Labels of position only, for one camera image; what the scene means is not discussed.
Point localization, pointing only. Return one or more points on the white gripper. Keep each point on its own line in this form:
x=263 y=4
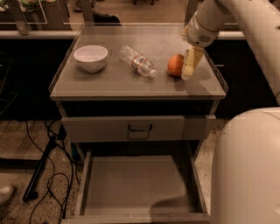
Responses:
x=200 y=31

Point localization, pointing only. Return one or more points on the grey metal drawer cabinet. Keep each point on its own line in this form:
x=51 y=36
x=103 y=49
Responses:
x=117 y=90

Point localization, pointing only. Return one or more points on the open middle drawer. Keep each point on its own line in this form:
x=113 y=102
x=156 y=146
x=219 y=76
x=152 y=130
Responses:
x=146 y=189

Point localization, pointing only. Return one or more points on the white shoe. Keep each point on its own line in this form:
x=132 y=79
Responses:
x=6 y=192

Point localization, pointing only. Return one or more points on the orange fruit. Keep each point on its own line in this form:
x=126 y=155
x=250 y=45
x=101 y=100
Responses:
x=175 y=65

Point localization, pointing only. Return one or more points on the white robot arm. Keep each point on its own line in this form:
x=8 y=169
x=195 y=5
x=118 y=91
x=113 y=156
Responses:
x=245 y=185

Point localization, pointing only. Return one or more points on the white ceramic bowl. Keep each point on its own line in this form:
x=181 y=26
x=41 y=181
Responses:
x=91 y=58

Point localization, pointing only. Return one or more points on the clear plastic water bottle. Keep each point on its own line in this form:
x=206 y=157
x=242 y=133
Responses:
x=137 y=62

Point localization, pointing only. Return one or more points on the black drawer handle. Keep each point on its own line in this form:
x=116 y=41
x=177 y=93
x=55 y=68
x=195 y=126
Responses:
x=145 y=129

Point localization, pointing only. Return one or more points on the closed top drawer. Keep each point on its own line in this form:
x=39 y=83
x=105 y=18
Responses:
x=115 y=128

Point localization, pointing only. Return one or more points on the black metal stand leg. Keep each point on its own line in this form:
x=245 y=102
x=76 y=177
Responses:
x=30 y=192

